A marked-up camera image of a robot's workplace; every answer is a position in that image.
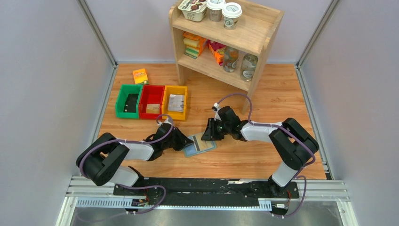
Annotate tan credit card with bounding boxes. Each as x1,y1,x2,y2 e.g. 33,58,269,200
193,135,216,153

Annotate teal card holder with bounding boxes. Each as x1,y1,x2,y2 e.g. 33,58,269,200
183,132,217,158

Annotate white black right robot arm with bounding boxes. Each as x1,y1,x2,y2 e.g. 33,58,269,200
201,106,319,188

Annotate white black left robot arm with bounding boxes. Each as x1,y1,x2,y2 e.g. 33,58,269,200
76,123,194,186

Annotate tan card in red bin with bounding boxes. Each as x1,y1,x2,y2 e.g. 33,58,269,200
145,104,160,114

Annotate white packet in yellow bin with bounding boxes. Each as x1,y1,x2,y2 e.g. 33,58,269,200
168,94,185,113

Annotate red plastic bin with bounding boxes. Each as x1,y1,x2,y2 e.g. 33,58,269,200
138,85,165,119

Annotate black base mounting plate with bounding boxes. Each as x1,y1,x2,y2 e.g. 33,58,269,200
113,178,300,207

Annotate yellow plastic bin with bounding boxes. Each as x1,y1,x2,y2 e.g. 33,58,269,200
161,85,188,121

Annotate black item in green bin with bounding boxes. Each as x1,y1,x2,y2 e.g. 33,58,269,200
124,93,139,113

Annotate right clear glass bottle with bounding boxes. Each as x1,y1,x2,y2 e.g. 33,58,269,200
240,53,258,81

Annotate clear glass bottle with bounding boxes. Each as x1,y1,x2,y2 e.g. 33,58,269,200
222,46,239,73
240,53,258,81

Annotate left clear glass bottle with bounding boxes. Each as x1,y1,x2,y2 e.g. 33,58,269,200
222,46,239,73

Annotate green plastic bin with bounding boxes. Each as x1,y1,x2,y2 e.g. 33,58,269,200
115,84,143,119

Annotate orange yellow snack box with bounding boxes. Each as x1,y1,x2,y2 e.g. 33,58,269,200
132,68,149,85

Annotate orange red snack box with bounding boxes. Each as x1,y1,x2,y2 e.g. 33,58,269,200
208,40,226,66

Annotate wooden shelf unit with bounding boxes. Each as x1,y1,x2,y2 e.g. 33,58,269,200
168,0,284,97

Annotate stack of sponges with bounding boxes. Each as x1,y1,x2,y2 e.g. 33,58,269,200
183,32,208,59

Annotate right coffee cup white lid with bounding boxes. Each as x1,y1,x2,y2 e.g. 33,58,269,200
222,2,242,30

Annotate coffee cup white lid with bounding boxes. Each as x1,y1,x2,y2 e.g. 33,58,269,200
207,0,225,22
222,2,242,30

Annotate left coffee cup white lid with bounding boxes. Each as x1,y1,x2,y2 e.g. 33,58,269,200
207,0,225,22

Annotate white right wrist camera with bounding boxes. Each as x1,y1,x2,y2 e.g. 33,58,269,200
212,103,221,121

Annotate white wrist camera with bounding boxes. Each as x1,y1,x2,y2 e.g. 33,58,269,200
212,103,221,121
158,118,174,126

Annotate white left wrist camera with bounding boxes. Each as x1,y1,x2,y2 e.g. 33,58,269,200
158,118,174,126

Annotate aluminium frame rail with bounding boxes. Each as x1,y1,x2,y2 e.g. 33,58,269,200
56,176,357,226

